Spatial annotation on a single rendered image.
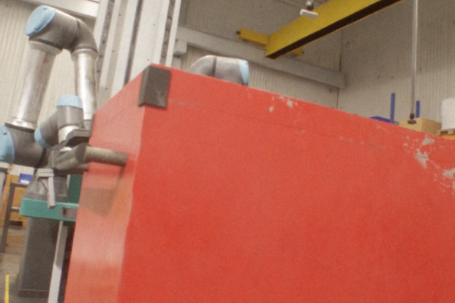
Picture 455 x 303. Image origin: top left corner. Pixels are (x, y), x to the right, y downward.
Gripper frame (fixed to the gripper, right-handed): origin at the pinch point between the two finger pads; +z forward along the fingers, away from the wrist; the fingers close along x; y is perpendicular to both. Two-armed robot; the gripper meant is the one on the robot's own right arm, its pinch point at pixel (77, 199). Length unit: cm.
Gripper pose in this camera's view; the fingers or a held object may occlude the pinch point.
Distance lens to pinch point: 123.0
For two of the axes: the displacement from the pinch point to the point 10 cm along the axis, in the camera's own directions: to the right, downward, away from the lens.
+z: 2.1, 8.8, -4.2
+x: -8.3, -0.6, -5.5
